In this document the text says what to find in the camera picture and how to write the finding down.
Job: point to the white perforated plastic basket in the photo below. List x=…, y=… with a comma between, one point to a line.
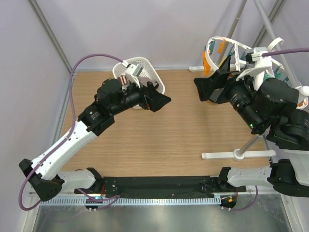
x=144, y=70

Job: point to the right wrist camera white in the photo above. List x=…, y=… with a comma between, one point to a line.
x=258, y=63

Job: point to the white and grey drying rack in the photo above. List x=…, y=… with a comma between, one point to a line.
x=243, y=152

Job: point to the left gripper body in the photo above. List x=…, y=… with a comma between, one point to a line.
x=147, y=99

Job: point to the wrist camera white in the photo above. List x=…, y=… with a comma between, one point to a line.
x=132, y=73
x=258, y=63

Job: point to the grey sock rust striped cuff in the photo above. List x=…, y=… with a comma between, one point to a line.
x=123, y=80

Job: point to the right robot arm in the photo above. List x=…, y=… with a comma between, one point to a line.
x=272, y=107

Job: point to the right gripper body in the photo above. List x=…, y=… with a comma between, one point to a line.
x=234, y=79

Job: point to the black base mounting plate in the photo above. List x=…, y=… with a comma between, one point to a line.
x=134, y=186

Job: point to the slotted grey cable duct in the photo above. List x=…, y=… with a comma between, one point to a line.
x=85, y=201

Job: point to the white round clip hanger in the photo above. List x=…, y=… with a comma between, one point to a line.
x=238, y=57

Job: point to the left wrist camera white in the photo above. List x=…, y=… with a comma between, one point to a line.
x=132, y=73

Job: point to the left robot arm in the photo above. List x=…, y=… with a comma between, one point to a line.
x=44, y=172

